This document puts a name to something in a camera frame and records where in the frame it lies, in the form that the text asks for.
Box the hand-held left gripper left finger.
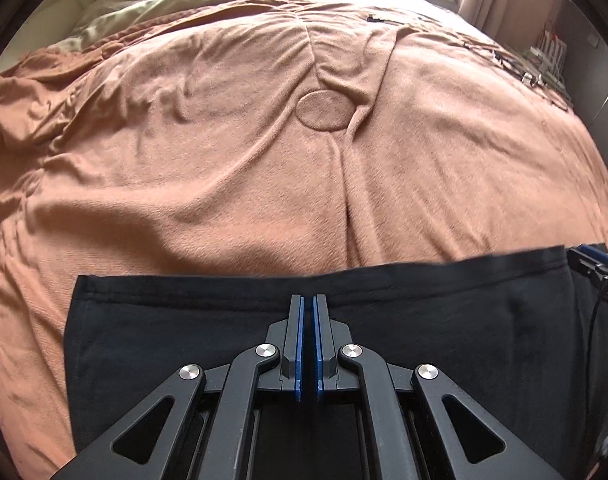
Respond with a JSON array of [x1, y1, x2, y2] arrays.
[[49, 294, 305, 480]]

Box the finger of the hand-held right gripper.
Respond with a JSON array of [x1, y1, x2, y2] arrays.
[[566, 242, 608, 311]]

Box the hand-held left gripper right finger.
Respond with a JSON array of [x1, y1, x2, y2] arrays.
[[311, 294, 565, 480]]

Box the black bear print t-shirt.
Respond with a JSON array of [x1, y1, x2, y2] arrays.
[[64, 245, 608, 480]]

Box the orange blanket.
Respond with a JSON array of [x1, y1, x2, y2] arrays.
[[0, 0, 608, 480]]

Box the cream padded headboard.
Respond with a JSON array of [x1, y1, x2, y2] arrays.
[[0, 0, 102, 78]]

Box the tangled cables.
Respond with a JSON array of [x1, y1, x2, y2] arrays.
[[364, 10, 572, 111]]

